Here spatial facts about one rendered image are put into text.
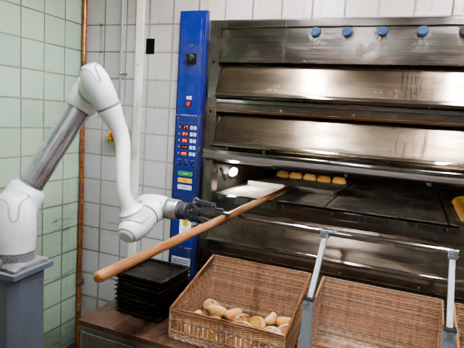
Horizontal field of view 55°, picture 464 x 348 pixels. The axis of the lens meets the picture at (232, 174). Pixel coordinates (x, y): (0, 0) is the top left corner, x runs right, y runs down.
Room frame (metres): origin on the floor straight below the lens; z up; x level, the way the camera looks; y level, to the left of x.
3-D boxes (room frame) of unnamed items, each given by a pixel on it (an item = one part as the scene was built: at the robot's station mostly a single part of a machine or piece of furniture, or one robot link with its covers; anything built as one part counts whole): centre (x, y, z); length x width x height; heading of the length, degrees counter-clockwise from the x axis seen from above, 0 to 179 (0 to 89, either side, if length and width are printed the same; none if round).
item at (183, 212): (1.85, 0.17, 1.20); 0.09 x 0.07 x 0.08; 68
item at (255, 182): (2.88, -0.43, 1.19); 0.55 x 0.36 x 0.03; 68
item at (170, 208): (1.88, 0.24, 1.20); 0.09 x 0.06 x 0.09; 158
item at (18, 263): (1.61, 0.82, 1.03); 0.22 x 0.18 x 0.06; 162
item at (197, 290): (2.04, -0.10, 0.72); 0.56 x 0.49 x 0.28; 69
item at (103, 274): (1.84, 0.00, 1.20); 1.71 x 0.03 x 0.03; 158
